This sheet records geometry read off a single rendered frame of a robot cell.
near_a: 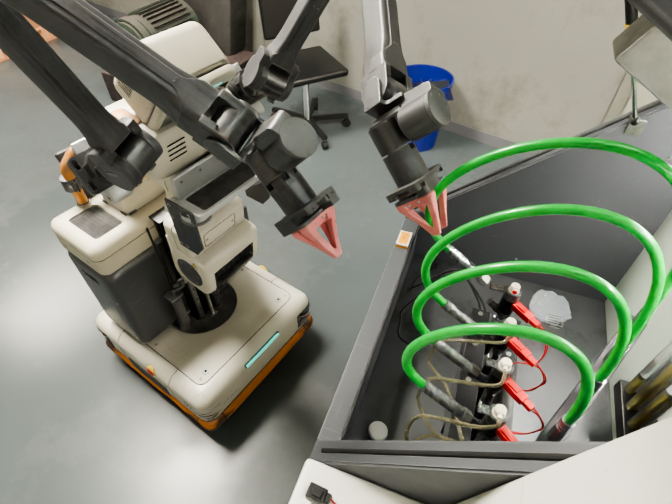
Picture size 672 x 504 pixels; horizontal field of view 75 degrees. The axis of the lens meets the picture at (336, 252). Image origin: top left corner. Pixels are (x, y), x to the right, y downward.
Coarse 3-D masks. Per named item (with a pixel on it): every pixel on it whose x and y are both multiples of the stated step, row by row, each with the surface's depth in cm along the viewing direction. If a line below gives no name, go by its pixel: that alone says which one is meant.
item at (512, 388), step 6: (510, 378) 70; (504, 384) 69; (510, 384) 69; (516, 384) 69; (510, 390) 68; (516, 390) 68; (522, 390) 68; (516, 396) 68; (522, 396) 68; (522, 402) 67; (528, 402) 67; (528, 408) 67
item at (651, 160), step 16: (528, 144) 59; (544, 144) 58; (560, 144) 58; (576, 144) 57; (592, 144) 56; (608, 144) 56; (624, 144) 55; (480, 160) 63; (640, 160) 55; (656, 160) 55; (448, 176) 67; (432, 224) 75
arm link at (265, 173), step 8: (256, 152) 63; (248, 160) 65; (256, 160) 64; (264, 160) 64; (256, 168) 65; (264, 168) 64; (272, 168) 64; (264, 176) 65; (272, 176) 64; (280, 176) 65; (264, 184) 66
